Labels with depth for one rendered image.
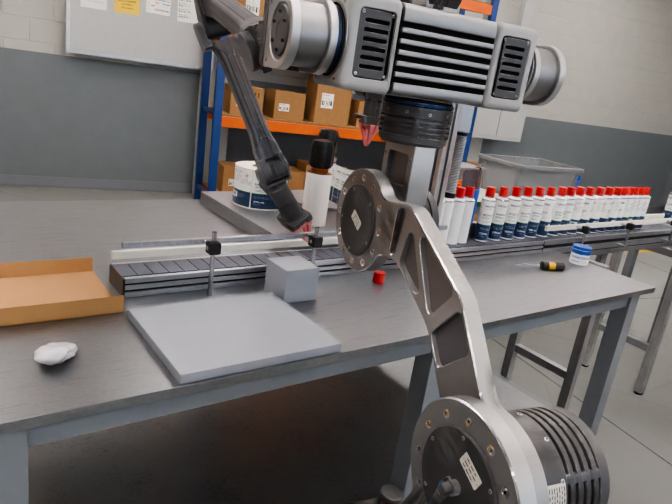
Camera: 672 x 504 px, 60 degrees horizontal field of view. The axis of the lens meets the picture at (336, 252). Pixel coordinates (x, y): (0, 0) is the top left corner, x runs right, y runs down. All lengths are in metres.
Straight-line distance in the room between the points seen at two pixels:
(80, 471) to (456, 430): 1.30
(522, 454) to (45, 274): 1.18
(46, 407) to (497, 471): 0.69
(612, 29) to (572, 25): 0.70
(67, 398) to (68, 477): 0.84
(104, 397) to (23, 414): 0.12
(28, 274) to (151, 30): 4.51
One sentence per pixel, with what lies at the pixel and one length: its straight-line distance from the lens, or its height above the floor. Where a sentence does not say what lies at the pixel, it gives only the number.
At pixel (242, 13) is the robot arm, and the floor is 1.49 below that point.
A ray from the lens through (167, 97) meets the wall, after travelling 6.07.
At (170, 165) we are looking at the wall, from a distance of 6.16.
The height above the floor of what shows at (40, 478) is 0.22.
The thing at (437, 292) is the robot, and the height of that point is 1.09.
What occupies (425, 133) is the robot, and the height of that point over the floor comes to 1.32.
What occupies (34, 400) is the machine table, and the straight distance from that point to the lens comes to 1.09.
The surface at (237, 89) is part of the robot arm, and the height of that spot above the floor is 1.32.
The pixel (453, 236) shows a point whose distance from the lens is 2.07.
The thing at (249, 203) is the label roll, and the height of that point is 0.90.
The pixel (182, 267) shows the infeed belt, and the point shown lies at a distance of 1.52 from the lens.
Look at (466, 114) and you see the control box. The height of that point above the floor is 1.34.
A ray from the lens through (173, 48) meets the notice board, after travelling 5.93.
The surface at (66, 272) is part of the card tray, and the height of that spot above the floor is 0.84.
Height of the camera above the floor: 1.40
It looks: 17 degrees down
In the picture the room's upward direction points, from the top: 8 degrees clockwise
